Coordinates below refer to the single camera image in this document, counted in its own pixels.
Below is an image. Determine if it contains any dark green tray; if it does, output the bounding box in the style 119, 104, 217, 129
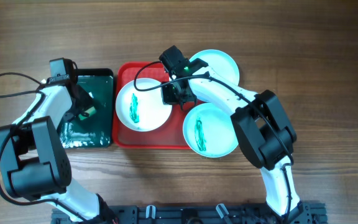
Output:
58, 68, 115, 149

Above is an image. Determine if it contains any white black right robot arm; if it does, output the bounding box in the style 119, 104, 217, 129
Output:
159, 70, 300, 222

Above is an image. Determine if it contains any red plastic tray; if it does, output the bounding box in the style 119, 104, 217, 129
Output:
112, 62, 194, 150

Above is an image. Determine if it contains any green yellow sponge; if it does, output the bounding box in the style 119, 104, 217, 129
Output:
78, 106, 96, 120

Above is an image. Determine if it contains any white plate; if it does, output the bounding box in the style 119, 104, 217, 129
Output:
116, 78, 172, 132
190, 49, 240, 85
183, 103, 238, 158

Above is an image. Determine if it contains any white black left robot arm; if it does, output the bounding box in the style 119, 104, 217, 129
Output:
0, 74, 119, 223

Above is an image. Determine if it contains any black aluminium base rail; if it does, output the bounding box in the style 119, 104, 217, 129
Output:
50, 202, 328, 224

